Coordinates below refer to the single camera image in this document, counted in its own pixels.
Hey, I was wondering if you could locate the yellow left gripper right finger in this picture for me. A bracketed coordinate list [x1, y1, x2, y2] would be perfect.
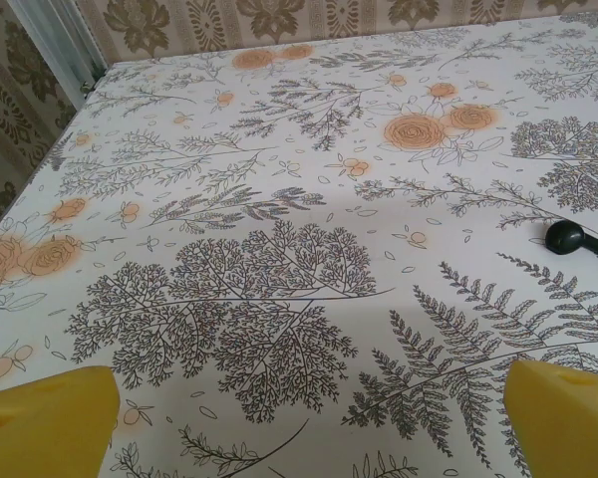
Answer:
[503, 360, 598, 478]

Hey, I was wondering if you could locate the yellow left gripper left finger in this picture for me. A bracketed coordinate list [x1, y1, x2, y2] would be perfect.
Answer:
[0, 365, 120, 478]

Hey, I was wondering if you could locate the black spoon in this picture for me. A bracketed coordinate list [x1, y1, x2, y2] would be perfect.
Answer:
[544, 218, 598, 263]

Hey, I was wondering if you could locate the floral printed tablecloth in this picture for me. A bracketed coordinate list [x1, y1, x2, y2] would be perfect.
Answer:
[0, 13, 598, 478]

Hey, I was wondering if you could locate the aluminium frame post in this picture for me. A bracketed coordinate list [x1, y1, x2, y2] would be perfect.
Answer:
[9, 0, 109, 109]

